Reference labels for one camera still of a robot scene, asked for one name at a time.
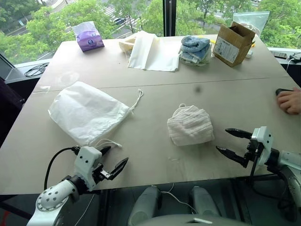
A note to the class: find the yellow flat item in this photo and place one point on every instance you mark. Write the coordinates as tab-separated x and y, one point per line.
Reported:
212	40

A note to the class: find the blue and white towel stack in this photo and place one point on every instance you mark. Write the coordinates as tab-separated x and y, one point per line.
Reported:
195	49

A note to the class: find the person's bare hand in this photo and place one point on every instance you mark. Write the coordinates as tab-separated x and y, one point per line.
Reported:
291	101

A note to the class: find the black computer mouse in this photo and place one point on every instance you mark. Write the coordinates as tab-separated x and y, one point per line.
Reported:
281	91

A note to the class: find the clear plastic zip bag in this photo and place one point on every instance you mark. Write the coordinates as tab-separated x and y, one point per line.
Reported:
256	20

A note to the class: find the purple tissue pack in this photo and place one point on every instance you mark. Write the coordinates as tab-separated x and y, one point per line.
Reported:
90	41

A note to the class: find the black handheld device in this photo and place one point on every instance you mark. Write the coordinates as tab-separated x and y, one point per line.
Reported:
278	54

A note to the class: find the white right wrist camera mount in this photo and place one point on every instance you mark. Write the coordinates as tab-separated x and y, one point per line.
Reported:
264	139

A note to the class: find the dark window frame post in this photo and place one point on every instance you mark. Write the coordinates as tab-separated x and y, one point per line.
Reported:
169	16

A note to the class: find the flat white bag stack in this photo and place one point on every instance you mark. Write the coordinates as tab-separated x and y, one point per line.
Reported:
154	54

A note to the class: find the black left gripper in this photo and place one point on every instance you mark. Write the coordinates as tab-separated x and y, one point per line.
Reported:
101	173

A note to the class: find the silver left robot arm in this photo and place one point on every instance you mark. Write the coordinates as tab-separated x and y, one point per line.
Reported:
53	197

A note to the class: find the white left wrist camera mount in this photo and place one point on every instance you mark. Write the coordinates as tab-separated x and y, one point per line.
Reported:
85	162

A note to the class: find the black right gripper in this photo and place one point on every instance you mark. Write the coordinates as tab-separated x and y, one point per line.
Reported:
252	151

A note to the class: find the dark cloth garment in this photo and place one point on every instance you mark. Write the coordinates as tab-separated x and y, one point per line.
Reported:
9	106

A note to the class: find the small white object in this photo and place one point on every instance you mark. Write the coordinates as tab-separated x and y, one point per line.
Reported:
249	54

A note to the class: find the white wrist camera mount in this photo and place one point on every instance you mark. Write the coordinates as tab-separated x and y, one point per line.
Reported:
85	162
264	139

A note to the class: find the open cardboard box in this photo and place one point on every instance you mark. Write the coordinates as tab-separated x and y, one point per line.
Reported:
231	48

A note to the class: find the grey robot torso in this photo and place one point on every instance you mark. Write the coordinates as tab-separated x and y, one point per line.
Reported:
188	221

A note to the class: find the grey rounded robot leg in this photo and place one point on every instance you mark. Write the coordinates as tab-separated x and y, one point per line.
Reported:
203	200
144	204

